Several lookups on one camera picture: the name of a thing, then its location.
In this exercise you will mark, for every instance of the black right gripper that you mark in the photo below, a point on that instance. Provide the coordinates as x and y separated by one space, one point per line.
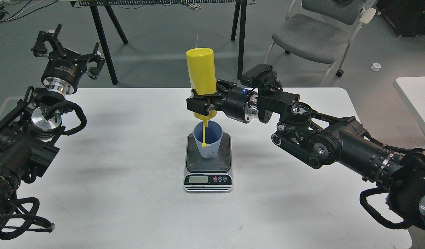
237 103

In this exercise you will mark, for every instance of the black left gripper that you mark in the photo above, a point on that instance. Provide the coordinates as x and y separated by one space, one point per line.
64 72

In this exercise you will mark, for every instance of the yellow squeeze bottle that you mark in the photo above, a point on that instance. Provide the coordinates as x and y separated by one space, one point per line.
201 70

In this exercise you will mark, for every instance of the blue ribbed plastic cup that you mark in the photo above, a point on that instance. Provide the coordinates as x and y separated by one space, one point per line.
208 141

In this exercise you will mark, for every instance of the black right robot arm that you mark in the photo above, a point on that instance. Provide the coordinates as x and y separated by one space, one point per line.
317 139

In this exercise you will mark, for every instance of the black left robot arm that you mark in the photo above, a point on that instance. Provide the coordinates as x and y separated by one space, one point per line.
29 132

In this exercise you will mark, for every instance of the digital kitchen scale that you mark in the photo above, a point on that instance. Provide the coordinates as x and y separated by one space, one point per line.
213 175

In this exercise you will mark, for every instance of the black-legged table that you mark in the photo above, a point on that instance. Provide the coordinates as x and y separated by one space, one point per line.
150 41

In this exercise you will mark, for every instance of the grey office chair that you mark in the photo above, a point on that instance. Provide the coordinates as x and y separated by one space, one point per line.
319 41

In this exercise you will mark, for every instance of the white plastic spool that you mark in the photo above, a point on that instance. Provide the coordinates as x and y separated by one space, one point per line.
376 67

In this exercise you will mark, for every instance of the black cabinet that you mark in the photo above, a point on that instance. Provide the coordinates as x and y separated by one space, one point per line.
405 17

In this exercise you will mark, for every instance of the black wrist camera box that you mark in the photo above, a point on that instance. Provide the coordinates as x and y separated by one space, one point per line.
262 76

